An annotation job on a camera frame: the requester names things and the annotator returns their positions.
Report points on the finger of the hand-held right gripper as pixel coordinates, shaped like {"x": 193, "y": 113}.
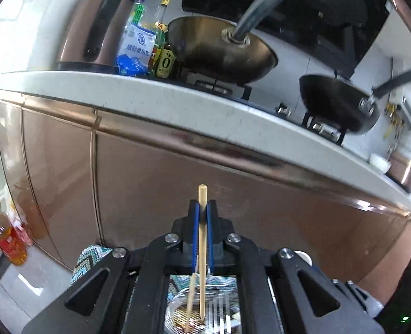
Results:
{"x": 358, "y": 295}

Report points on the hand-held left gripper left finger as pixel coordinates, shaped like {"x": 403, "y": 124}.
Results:
{"x": 195, "y": 226}

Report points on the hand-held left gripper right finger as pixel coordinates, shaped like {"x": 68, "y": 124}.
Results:
{"x": 210, "y": 229}

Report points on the light bamboo chopstick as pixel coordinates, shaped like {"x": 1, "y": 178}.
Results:
{"x": 202, "y": 195}
{"x": 191, "y": 295}

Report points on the brown cabinet door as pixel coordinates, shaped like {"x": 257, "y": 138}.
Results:
{"x": 14, "y": 153}
{"x": 393, "y": 250}
{"x": 150, "y": 188}
{"x": 59, "y": 167}

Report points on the teal patterned woven mat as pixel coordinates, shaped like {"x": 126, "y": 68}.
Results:
{"x": 87, "y": 261}

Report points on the brown rice cooker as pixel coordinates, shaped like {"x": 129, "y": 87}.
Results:
{"x": 402, "y": 172}

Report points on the white bowl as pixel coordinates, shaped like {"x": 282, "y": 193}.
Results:
{"x": 379, "y": 162}

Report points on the silver stove knob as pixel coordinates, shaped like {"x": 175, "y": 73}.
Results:
{"x": 318, "y": 127}
{"x": 283, "y": 109}

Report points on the black gas stove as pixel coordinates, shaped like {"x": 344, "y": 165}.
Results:
{"x": 223, "y": 87}

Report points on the small dark bottle yellow label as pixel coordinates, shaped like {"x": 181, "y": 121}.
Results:
{"x": 165, "y": 62}

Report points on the yellow gas pipes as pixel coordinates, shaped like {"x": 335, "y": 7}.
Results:
{"x": 393, "y": 121}

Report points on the cooking oil bottle on floor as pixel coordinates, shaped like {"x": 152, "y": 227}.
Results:
{"x": 11, "y": 247}

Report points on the blue and white salt bag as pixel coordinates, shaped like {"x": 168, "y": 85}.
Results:
{"x": 136, "y": 48}

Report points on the clear bottle with gold cap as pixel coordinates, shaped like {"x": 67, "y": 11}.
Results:
{"x": 162, "y": 10}

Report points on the green plastic bottle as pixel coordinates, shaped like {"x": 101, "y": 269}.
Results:
{"x": 138, "y": 7}

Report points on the brown electric kettle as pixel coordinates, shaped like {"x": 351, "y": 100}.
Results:
{"x": 77, "y": 31}

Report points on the white wall water heater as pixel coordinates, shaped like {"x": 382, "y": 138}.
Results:
{"x": 405, "y": 108}

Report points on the brown wall cabinet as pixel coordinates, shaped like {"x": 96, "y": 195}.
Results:
{"x": 403, "y": 10}

